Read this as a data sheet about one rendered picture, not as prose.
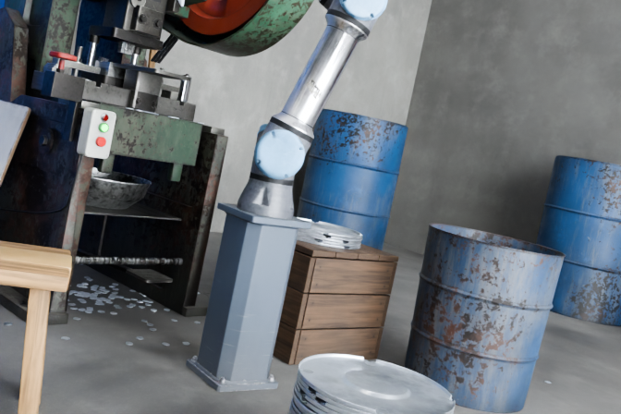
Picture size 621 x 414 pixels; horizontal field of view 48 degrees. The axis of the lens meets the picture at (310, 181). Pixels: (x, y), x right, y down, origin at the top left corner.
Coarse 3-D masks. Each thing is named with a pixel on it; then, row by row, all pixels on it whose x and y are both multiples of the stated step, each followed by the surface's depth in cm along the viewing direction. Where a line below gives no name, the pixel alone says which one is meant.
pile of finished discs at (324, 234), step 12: (300, 228) 219; (312, 228) 226; (324, 228) 228; (336, 228) 240; (348, 228) 242; (300, 240) 219; (312, 240) 218; (324, 240) 223; (336, 240) 219; (348, 240) 222; (360, 240) 228
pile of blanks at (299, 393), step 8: (296, 384) 129; (296, 392) 126; (304, 392) 125; (296, 400) 124; (304, 400) 123; (312, 400) 120; (320, 400) 120; (296, 408) 124; (304, 408) 121; (312, 408) 120; (320, 408) 121; (328, 408) 118; (336, 408) 117
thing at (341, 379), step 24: (312, 360) 136; (336, 360) 139; (360, 360) 142; (312, 384) 120; (336, 384) 125; (360, 384) 125; (384, 384) 128; (408, 384) 133; (432, 384) 136; (360, 408) 115; (384, 408) 118; (408, 408) 120; (432, 408) 122
